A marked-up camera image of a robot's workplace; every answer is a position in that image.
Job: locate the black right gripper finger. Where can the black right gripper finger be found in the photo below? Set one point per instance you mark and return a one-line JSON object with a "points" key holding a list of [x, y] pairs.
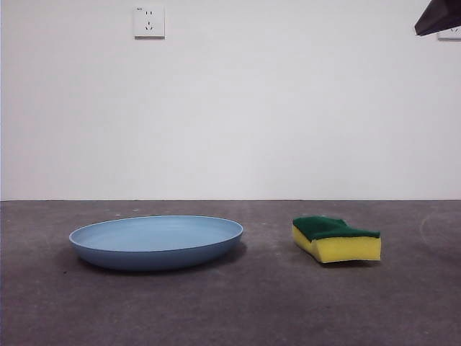
{"points": [[441, 16]]}

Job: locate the yellow sponge with green pad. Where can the yellow sponge with green pad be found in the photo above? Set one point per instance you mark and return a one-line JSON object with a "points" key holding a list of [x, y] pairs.
{"points": [[345, 250]]}

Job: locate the light blue round plate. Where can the light blue round plate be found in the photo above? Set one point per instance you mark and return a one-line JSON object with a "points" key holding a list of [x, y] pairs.
{"points": [[155, 245]]}

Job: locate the white wall socket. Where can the white wall socket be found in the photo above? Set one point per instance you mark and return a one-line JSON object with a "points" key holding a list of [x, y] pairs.
{"points": [[149, 21], [450, 35]]}

